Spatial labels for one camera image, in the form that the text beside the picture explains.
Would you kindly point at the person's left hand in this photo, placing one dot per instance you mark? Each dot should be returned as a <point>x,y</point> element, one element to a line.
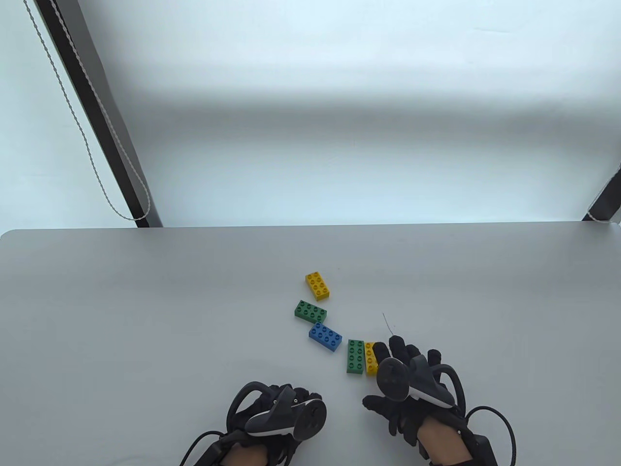
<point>301,393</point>

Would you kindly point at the person's right hand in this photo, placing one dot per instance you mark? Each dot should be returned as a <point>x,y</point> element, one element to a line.
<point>400,349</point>

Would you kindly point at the dark grey controller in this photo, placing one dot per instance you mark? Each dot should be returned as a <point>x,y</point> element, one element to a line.
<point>305,420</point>
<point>393,378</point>

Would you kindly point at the yellow lego brick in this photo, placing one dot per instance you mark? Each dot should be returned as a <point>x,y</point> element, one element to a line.
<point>318,285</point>
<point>369,357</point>

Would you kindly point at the green lego brick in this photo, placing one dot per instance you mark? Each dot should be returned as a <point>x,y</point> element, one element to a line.
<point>310,311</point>
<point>355,357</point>

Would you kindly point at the blue lego brick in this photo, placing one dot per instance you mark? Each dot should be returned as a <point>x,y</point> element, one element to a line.
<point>325,336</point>

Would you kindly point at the person's left forearm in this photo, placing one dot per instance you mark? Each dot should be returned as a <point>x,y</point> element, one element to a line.
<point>247,456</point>

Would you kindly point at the black left wrist sensor band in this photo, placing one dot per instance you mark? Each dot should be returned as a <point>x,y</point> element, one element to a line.
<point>208,451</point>

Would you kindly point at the black wrist sensor band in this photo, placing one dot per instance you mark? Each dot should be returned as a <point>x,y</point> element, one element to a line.
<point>208,451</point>
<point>482,451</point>

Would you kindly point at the black right wrist sensor band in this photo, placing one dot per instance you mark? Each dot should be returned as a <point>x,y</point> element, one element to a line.
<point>482,451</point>

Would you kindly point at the black frame pole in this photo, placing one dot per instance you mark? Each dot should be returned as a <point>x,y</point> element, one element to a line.
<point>606,204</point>
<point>92,97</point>

